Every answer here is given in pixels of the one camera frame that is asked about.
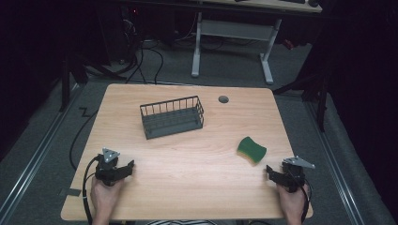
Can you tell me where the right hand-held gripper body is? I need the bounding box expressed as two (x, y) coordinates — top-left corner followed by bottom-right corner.
(281, 155), (316, 194)

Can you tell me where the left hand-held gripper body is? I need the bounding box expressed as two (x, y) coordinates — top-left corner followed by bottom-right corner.
(94, 147), (122, 188)

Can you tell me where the green and yellow sponge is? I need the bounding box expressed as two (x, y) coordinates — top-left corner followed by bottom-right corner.
(236, 136), (268, 165)

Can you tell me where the dark grey wire basket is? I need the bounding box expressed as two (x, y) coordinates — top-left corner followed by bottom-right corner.
(139, 95), (206, 141)

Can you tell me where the person's right hand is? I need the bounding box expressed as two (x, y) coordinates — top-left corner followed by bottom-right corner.
(276, 182), (311, 219)

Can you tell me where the person's left hand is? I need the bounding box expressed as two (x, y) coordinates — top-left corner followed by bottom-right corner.
(90, 176), (125, 218)

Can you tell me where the grey tape strip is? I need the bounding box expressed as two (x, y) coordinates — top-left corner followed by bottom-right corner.
(65, 187), (83, 198)

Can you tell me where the person's striped clothing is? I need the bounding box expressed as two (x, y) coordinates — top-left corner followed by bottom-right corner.
(145, 219), (218, 225)

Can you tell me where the black metal stand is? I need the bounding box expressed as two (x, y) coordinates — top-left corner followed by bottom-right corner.
(271, 69), (330, 133)
(58, 54), (126, 113)

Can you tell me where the white-framed desk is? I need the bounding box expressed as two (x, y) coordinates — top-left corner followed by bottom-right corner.
(191, 0), (323, 85)

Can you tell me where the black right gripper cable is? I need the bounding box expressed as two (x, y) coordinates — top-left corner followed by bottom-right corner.
(299, 183), (314, 224)

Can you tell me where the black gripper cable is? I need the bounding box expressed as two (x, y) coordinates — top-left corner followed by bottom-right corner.
(299, 183), (314, 224)
(82, 155), (101, 225)

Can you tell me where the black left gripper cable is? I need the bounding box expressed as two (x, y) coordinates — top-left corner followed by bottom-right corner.
(82, 155), (101, 225)

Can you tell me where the black floor cable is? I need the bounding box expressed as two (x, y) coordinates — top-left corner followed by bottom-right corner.
(69, 106), (100, 172)

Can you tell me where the metal floor rail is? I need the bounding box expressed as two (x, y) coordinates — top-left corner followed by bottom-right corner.
(0, 83), (81, 221)
(304, 101), (367, 225)

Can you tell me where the bundle of black cables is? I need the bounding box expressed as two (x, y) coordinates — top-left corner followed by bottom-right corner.
(115, 37), (165, 85)

